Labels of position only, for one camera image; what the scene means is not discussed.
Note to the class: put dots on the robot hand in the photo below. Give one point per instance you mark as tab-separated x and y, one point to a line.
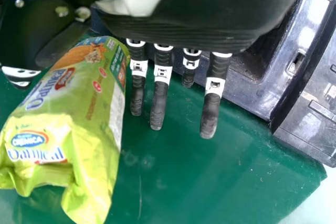
199	11

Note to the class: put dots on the black oven with glass door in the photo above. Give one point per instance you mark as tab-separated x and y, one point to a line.
302	72

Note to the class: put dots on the yellow-green biscuit packet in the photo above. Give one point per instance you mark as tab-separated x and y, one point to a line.
71	119

